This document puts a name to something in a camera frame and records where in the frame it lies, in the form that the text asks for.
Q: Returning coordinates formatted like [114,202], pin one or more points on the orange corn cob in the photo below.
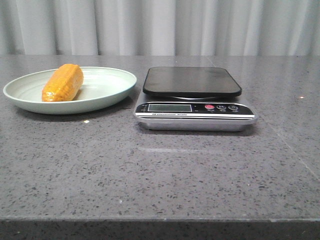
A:
[64,84]

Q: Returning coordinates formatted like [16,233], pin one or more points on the silver digital kitchen scale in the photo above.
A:
[180,98]

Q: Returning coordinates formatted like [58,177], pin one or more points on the pale green plate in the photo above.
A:
[102,87]

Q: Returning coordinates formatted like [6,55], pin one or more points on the white pleated curtain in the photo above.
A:
[160,27]

